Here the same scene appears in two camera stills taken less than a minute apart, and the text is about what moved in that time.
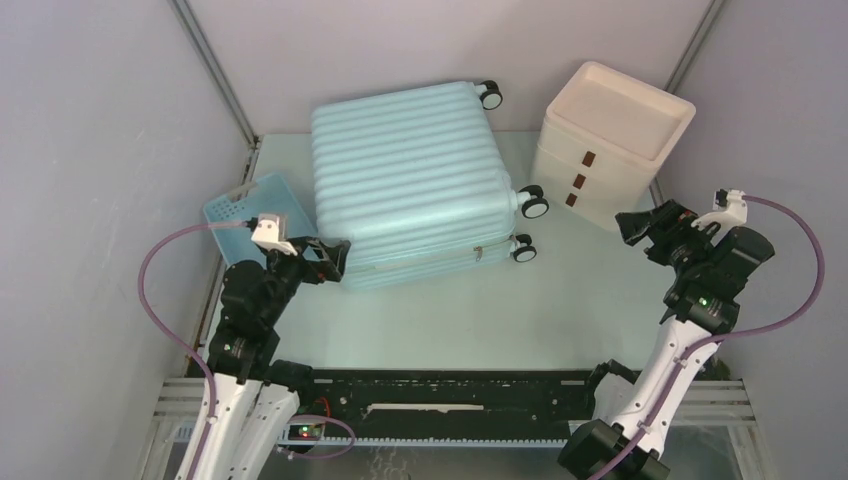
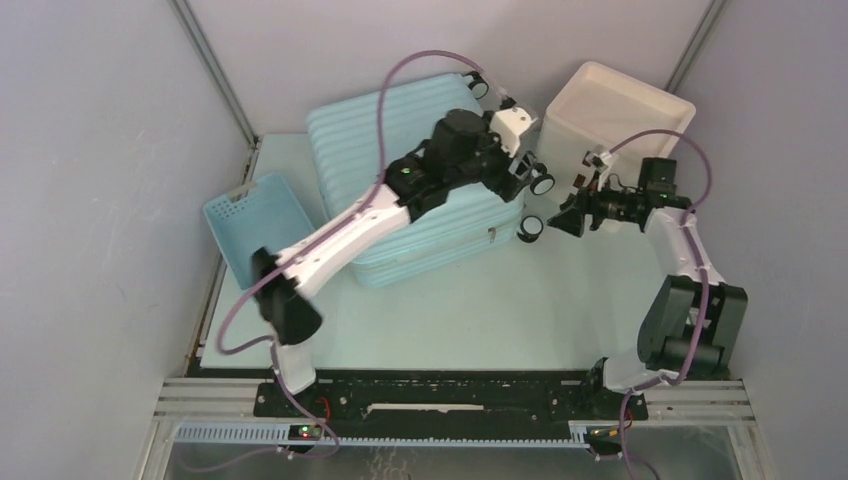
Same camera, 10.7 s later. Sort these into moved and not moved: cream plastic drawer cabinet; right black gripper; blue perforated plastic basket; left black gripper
Moved: right black gripper; left black gripper
Not moved: cream plastic drawer cabinet; blue perforated plastic basket
